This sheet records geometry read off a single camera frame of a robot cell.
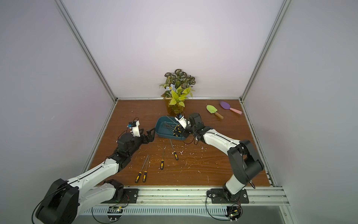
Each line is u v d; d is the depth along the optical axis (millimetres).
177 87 965
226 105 1162
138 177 792
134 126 722
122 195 688
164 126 1032
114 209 715
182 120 774
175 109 1077
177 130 975
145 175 794
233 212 696
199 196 753
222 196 670
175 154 875
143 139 737
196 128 682
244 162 449
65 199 402
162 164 832
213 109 1133
